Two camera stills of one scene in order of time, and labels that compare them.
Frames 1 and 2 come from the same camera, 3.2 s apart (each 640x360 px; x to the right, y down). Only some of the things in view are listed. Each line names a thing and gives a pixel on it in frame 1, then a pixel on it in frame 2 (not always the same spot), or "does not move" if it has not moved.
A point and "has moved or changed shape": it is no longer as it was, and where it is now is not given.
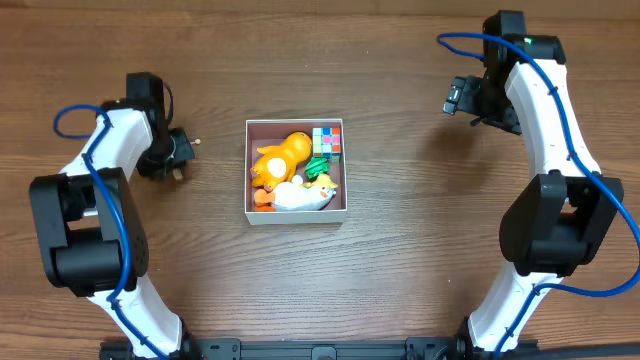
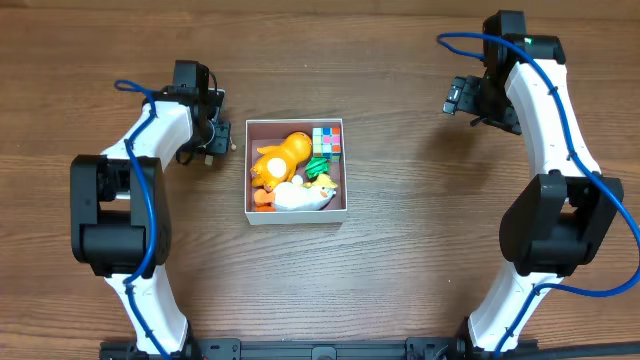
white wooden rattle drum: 183,150 has moved or changed shape
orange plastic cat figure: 276,163 does not move
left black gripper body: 179,150 -> 218,138
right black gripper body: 461,95 does not move
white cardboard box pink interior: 264,132 does not move
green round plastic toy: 316,166 does not move
